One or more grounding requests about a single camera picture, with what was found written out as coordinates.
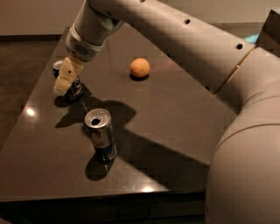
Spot orange fruit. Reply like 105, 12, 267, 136
129, 58, 150, 78

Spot dark cabinet drawers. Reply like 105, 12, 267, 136
0, 191, 206, 224

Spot silver red bull can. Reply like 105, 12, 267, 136
84, 108, 117, 163

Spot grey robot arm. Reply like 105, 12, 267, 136
54, 0, 280, 224

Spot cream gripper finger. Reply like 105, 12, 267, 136
53, 57, 83, 96

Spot blue pepsi can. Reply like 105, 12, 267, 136
52, 59, 83, 102

